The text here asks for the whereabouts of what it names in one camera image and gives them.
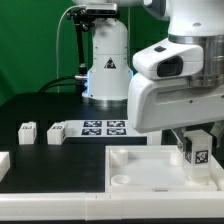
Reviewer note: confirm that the white obstacle wall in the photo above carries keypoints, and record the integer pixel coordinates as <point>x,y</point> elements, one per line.
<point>111,206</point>
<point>216,175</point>
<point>4,164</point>

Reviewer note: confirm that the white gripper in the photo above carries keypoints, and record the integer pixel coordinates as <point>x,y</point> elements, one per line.
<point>168,104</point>

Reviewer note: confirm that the white right obstacle wall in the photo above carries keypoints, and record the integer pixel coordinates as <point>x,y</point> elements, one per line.
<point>216,175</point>

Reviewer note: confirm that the black camera stand pole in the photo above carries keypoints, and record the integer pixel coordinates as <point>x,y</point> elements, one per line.
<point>81,25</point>

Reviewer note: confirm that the white marker base plate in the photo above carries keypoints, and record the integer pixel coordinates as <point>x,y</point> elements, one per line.
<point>100,128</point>

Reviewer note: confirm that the black camera on stand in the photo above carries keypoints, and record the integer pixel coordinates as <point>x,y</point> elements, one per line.
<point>101,9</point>

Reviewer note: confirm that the white square tabletop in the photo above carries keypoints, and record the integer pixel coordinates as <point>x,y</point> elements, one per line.
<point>147,168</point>

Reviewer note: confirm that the white front obstacle wall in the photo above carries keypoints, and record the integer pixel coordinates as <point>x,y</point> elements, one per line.
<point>111,206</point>

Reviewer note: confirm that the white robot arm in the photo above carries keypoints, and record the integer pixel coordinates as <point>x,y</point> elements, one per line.
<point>195,22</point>

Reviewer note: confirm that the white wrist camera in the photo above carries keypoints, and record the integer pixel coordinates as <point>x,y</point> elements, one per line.
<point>167,60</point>

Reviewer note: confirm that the white left obstacle wall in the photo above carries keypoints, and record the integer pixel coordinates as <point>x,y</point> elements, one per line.
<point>4,164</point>

